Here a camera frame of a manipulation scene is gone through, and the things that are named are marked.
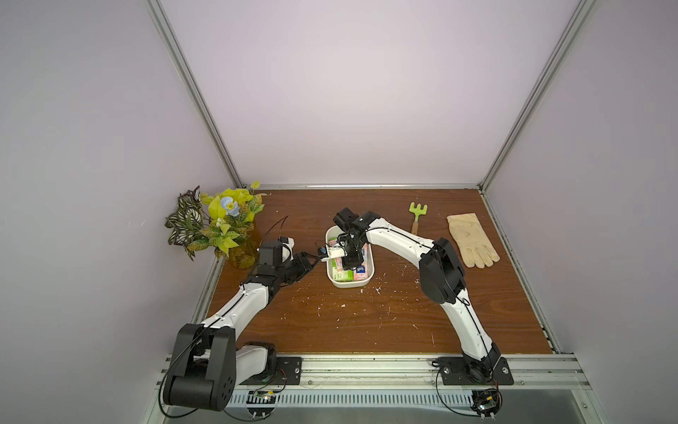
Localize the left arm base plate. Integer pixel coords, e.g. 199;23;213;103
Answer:
241;356;303;386

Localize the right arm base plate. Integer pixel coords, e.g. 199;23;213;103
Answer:
432;356;515;386

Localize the green tissue pack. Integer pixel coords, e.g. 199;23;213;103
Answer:
331;268;355;282

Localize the artificial plant in vase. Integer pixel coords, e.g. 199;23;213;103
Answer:
164;181;265;270

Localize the green toy rake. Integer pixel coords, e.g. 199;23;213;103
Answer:
409;201;428;235

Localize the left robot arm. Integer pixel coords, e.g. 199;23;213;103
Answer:
157;237;321;419

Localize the beige work glove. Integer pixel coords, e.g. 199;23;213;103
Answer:
447;213;500;269

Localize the left circuit board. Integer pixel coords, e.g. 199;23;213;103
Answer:
245;390;279;422

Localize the aluminium front rail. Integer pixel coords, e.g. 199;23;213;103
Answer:
154;353;591;391

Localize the circuit board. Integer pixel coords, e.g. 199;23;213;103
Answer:
245;390;279;422
471;388;503;420

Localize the white storage box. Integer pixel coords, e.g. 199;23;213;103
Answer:
324;225;375;289

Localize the right circuit board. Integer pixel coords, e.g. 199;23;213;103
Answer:
471;388;503;420

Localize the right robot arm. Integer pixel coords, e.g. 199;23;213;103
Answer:
330;208;501;383

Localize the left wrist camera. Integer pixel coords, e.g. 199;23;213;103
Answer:
278;236;295;263

